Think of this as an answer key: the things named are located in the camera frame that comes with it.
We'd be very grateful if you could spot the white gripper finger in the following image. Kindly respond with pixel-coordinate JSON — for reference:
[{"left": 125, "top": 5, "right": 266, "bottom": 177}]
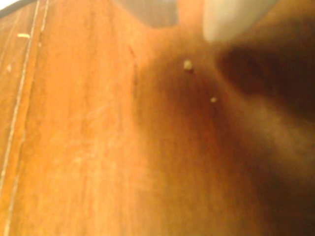
[
  {"left": 201, "top": 0, "right": 279, "bottom": 43},
  {"left": 111, "top": 0, "right": 179, "bottom": 28}
]

